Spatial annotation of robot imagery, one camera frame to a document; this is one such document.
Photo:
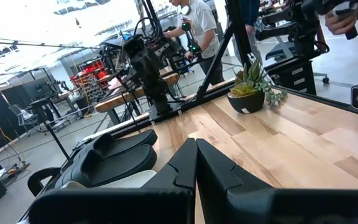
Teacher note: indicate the red bin rack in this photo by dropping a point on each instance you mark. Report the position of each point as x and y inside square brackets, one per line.
[89, 77]

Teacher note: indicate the white rubber slide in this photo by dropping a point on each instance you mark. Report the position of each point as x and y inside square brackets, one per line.
[129, 180]

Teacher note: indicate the wooden workbench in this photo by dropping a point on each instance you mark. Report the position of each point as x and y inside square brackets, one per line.
[129, 99]

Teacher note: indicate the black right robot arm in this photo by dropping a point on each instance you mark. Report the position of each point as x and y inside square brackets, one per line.
[158, 90]

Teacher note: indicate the person's hand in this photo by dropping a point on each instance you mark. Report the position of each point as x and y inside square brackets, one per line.
[337, 21]

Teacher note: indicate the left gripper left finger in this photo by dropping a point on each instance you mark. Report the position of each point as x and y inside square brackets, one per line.
[120, 205]

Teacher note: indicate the black rubber slide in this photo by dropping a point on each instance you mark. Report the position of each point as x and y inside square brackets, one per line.
[120, 165]
[126, 141]

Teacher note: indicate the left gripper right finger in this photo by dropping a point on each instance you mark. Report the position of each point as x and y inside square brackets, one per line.
[259, 205]

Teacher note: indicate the black drawer cabinet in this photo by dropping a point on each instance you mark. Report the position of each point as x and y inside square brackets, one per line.
[294, 76]

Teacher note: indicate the small succulent in black pot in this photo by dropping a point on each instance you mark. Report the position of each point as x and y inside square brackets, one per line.
[247, 99]

